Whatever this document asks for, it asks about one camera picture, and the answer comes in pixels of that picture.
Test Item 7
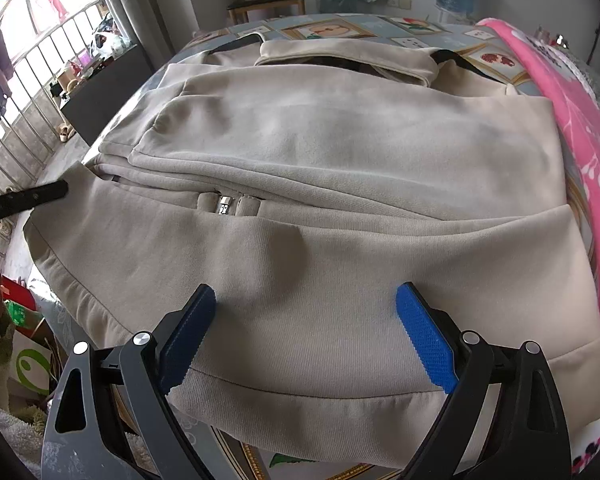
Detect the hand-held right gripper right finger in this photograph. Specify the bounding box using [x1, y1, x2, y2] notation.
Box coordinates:
[395, 282, 571, 480]

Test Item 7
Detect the cream jacket with black trim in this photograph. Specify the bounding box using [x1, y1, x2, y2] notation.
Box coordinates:
[22, 32, 600, 473]

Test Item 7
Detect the pink floral blanket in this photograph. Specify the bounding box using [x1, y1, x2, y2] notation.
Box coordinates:
[475, 17, 600, 480]

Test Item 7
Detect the red box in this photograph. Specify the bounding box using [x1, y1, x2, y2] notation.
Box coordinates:
[0, 277, 36, 311]

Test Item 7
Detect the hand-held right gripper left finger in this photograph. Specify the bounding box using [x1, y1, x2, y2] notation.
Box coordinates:
[41, 282, 217, 480]

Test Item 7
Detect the pile of small household clutter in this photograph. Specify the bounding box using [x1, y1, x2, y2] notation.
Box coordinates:
[55, 12, 131, 96]

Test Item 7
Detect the metal window railing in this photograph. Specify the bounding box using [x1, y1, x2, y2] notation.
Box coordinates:
[0, 0, 118, 196]

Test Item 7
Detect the green and white fuzzy robe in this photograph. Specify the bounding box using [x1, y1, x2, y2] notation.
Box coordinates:
[0, 320, 48, 480]

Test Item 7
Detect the green and white paper bag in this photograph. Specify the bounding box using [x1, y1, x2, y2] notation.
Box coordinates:
[7, 330, 61, 398]

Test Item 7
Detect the dark grey cabinet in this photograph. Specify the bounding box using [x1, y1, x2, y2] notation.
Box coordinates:
[60, 42, 155, 147]

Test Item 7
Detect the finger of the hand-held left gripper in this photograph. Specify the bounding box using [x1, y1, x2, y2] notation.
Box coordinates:
[0, 181, 70, 221]

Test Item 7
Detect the grey curtain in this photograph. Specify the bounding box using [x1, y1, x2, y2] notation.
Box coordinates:
[105, 0, 201, 58]

